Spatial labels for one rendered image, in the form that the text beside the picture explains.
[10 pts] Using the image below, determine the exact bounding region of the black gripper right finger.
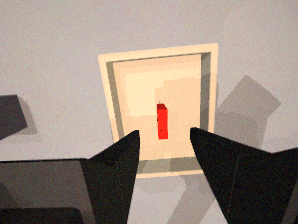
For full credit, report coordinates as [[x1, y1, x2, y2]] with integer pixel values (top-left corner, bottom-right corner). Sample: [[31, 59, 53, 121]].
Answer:
[[190, 127, 298, 224]]

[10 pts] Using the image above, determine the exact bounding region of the red fuse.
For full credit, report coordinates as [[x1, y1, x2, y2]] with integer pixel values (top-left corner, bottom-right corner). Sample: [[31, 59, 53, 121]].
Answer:
[[157, 101, 168, 139]]

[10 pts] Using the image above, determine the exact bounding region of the cream shallow tray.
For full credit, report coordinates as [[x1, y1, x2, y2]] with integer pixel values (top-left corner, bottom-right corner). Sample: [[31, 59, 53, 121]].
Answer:
[[98, 44, 218, 178]]

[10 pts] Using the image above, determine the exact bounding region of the dark grey fuse block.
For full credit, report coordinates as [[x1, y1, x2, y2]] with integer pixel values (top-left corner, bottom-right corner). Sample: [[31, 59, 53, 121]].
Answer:
[[0, 94, 28, 140]]

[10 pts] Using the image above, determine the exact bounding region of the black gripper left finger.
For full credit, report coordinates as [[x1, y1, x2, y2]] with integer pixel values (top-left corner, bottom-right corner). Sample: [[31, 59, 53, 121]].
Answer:
[[0, 130, 140, 224]]

